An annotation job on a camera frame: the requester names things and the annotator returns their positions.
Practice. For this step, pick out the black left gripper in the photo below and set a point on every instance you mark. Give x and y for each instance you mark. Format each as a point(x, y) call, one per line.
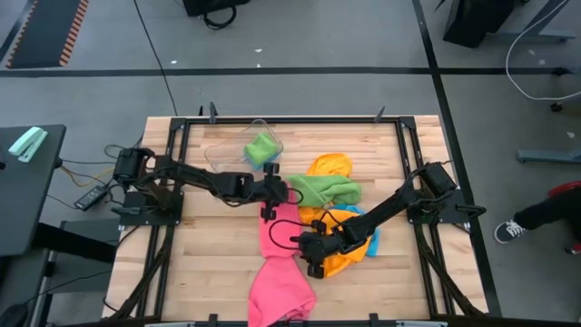
point(274, 191)

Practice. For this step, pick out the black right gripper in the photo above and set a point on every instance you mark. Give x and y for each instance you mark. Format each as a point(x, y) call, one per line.
point(322, 247)

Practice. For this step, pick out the pink microfiber towel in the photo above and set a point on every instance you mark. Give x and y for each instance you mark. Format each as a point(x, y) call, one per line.
point(281, 290)
point(283, 236)

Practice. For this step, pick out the orange microfiber towel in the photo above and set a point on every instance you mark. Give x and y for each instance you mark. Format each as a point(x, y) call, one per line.
point(345, 263)
point(331, 164)

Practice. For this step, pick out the blue microfiber towel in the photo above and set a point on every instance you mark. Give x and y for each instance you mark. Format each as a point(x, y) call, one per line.
point(376, 243)
point(254, 162)

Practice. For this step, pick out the green microfiber towel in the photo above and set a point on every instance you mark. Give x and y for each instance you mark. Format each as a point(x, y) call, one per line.
point(261, 147)
point(327, 191)

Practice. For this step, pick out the clear plastic bin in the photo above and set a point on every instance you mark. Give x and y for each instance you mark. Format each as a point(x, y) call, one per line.
point(222, 150)

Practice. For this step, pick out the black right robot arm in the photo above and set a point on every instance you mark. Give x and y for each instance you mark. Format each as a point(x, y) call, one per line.
point(408, 195)

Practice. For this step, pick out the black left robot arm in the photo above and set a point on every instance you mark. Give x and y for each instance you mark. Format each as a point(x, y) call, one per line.
point(190, 177)

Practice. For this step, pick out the black power adapter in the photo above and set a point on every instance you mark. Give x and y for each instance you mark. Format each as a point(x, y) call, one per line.
point(91, 198)

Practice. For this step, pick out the black equipment box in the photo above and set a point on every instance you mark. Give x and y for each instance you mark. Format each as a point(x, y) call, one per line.
point(213, 5)

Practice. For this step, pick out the black side table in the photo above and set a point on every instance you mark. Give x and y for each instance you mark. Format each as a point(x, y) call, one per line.
point(27, 204)

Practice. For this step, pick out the mint green stapler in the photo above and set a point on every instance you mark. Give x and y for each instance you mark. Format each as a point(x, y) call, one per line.
point(27, 144)

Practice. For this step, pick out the grey desk foot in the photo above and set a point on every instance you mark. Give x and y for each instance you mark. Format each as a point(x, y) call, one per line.
point(549, 155)

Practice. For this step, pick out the red and black stool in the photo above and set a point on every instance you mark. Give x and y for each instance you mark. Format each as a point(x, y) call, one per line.
point(565, 187)

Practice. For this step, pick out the black cabinet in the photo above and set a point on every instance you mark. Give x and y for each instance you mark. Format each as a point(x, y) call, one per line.
point(476, 20)

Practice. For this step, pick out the black mat with orange edge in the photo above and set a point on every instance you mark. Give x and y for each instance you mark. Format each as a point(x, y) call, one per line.
point(45, 32)

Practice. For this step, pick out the black caster wheel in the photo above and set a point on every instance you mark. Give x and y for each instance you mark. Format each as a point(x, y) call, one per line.
point(556, 107)

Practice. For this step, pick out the grey desk leg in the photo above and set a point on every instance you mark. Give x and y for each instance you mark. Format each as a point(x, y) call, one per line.
point(540, 32)

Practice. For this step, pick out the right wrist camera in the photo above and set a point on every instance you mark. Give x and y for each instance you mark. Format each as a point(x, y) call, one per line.
point(318, 225)

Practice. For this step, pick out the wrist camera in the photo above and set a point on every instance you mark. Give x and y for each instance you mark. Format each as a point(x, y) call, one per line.
point(271, 168)
point(318, 225)

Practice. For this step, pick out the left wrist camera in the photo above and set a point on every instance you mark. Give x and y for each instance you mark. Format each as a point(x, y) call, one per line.
point(271, 168)

